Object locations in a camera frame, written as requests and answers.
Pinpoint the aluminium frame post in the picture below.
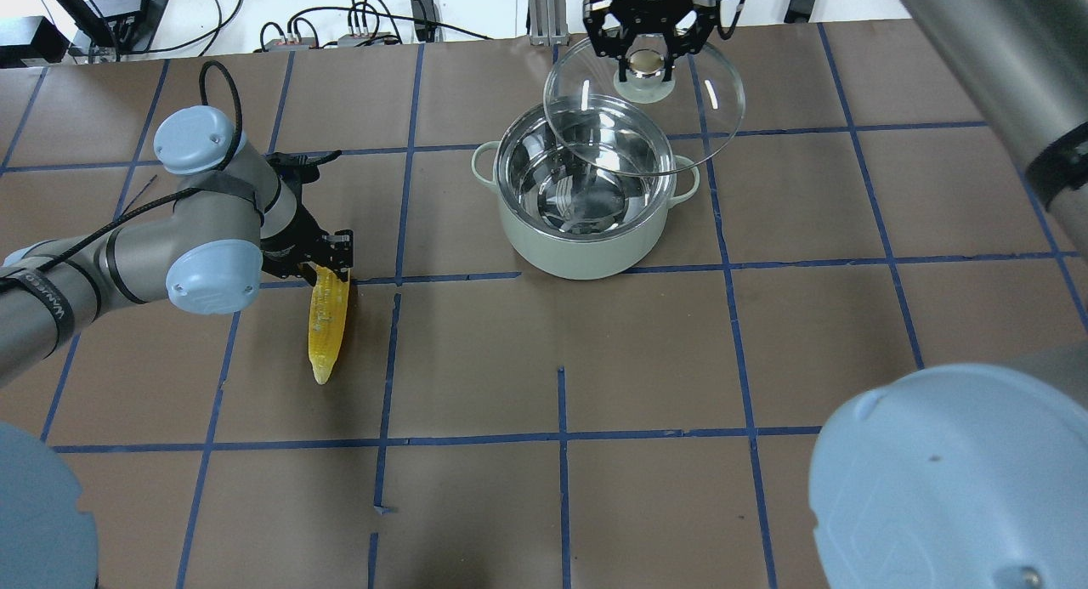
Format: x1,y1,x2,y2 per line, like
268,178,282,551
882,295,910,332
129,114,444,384
527,0,570,46

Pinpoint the glass pot lid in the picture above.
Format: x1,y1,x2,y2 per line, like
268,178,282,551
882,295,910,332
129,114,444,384
541,36,749,176

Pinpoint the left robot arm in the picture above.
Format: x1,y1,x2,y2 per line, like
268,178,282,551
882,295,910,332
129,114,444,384
1,105,354,384

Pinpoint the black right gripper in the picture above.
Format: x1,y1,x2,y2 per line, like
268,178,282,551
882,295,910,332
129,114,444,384
583,0,715,82

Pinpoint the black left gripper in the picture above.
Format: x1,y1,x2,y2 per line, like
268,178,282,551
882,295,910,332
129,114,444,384
260,151,354,286

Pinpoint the yellow corn cob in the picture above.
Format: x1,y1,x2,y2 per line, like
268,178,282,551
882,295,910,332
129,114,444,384
308,266,351,385

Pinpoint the black power adapter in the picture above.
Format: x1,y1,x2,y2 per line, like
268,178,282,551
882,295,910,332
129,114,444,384
411,0,440,42

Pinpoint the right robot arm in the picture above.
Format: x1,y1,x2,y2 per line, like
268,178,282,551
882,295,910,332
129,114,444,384
559,20,1085,588

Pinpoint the pale green cooking pot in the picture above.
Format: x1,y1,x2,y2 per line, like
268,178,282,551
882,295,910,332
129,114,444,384
471,94,702,280

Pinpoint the brown paper table cover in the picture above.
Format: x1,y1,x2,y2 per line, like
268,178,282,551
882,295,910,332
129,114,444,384
0,19,1088,589

